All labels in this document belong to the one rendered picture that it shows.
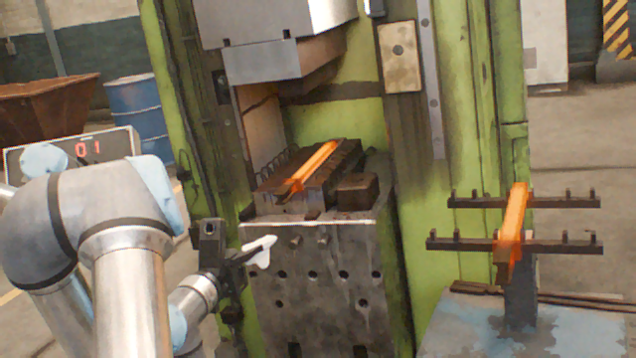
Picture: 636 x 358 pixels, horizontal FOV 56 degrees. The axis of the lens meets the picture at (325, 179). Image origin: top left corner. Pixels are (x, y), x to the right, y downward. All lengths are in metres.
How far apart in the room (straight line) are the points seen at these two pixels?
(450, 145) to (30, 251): 1.07
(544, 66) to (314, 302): 5.36
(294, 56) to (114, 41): 8.13
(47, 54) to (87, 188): 9.69
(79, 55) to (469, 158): 8.80
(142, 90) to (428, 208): 4.69
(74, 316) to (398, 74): 0.95
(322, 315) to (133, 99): 4.66
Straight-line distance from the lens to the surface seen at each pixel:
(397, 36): 1.51
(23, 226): 0.82
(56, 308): 0.94
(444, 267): 1.71
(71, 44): 10.09
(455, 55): 1.52
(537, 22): 6.64
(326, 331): 1.66
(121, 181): 0.79
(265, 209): 1.61
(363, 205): 1.51
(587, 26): 7.28
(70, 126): 8.17
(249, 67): 1.51
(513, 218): 1.21
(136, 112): 6.07
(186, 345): 1.06
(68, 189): 0.81
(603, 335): 1.36
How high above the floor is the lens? 1.48
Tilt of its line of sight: 18 degrees down
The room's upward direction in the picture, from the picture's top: 10 degrees counter-clockwise
